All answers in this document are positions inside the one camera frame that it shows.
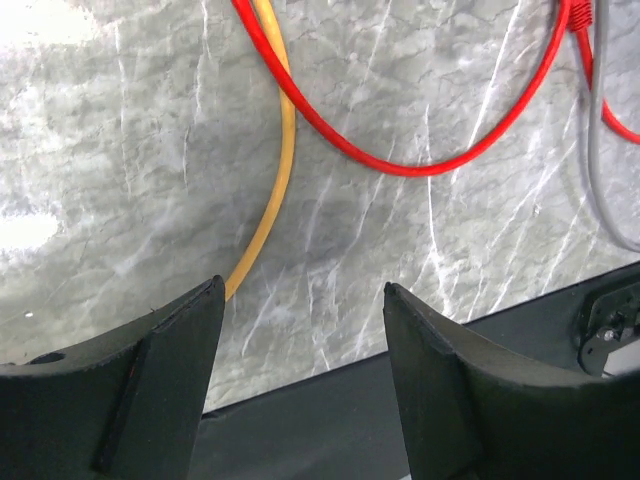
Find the grey ethernet patch cable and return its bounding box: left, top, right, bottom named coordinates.
left=585, top=0, right=640, bottom=253

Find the orange ethernet patch cable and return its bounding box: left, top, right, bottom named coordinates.
left=223, top=0, right=297, bottom=302

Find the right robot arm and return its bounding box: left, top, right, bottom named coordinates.
left=577, top=280, right=639, bottom=376

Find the red ethernet patch cable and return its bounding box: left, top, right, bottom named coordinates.
left=230, top=0, right=574, bottom=179

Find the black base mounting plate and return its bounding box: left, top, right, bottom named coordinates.
left=187, top=259, right=640, bottom=480

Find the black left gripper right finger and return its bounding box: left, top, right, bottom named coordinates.
left=383, top=283, right=639, bottom=479

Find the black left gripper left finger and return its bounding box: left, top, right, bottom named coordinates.
left=1, top=277, right=225, bottom=479

